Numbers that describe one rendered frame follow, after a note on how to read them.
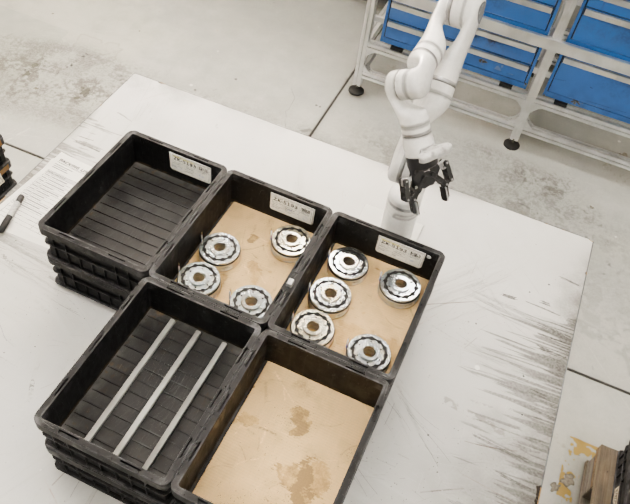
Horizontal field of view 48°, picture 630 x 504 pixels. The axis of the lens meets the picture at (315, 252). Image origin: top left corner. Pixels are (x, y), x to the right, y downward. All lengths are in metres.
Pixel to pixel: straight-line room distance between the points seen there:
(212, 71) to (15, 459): 2.49
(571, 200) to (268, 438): 2.29
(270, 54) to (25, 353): 2.47
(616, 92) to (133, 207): 2.25
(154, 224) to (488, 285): 0.93
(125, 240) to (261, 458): 0.67
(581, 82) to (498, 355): 1.78
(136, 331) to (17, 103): 2.13
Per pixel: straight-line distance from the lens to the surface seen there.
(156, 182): 1.96
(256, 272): 1.75
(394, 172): 1.80
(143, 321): 1.67
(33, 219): 2.09
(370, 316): 1.71
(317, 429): 1.54
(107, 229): 1.86
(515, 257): 2.12
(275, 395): 1.57
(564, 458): 2.66
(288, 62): 3.84
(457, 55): 1.84
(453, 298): 1.96
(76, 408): 1.58
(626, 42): 3.29
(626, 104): 3.44
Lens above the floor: 2.21
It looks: 50 degrees down
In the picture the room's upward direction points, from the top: 9 degrees clockwise
